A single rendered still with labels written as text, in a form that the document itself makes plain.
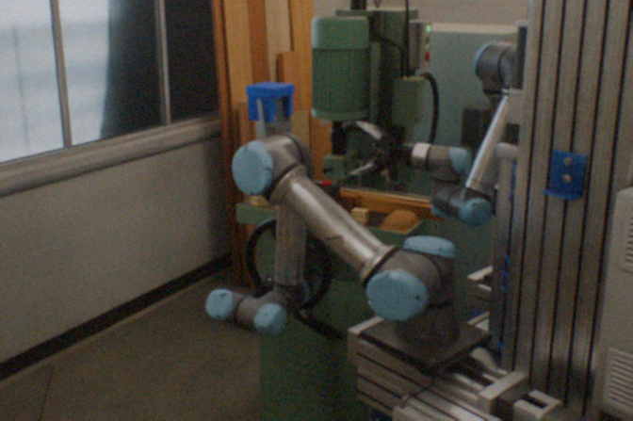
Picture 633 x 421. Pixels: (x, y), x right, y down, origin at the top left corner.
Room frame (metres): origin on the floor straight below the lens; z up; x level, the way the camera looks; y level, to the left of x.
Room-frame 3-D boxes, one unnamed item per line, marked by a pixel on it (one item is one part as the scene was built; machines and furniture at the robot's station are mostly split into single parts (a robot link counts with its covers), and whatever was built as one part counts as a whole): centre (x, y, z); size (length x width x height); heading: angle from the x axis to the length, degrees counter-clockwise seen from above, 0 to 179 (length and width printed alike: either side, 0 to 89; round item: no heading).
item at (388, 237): (2.20, -0.03, 0.87); 0.61 x 0.30 x 0.06; 62
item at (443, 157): (1.94, -0.36, 1.14); 0.11 x 0.08 x 0.09; 62
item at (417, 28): (2.52, -0.35, 1.40); 0.10 x 0.06 x 0.16; 152
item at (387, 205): (2.29, -0.10, 0.92); 0.67 x 0.02 x 0.04; 62
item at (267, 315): (1.66, 0.13, 0.82); 0.11 x 0.11 x 0.08; 59
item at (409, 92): (2.42, -0.31, 1.23); 0.09 x 0.08 x 0.15; 152
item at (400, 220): (2.11, -0.25, 0.92); 0.14 x 0.09 x 0.04; 152
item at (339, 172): (2.32, -0.08, 1.03); 0.14 x 0.07 x 0.09; 152
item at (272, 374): (2.41, -0.13, 0.36); 0.58 x 0.45 x 0.71; 152
